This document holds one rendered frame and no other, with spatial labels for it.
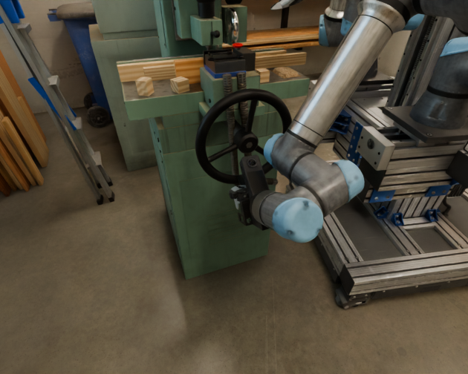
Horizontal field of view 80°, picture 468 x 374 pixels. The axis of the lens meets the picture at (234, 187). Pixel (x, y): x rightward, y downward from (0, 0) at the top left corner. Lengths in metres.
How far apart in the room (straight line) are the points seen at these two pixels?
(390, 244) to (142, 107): 1.18
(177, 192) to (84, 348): 0.74
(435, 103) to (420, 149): 0.14
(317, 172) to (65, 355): 1.21
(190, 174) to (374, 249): 0.87
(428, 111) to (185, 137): 0.74
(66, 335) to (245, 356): 0.74
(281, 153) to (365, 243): 0.90
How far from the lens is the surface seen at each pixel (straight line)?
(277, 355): 1.28
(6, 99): 2.37
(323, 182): 0.52
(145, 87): 0.87
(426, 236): 1.59
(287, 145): 0.60
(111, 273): 1.57
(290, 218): 0.46
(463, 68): 1.00
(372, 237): 1.46
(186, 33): 1.10
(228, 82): 0.78
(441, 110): 1.03
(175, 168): 0.98
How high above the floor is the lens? 1.19
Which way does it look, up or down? 38 degrees down
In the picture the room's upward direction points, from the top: straight up
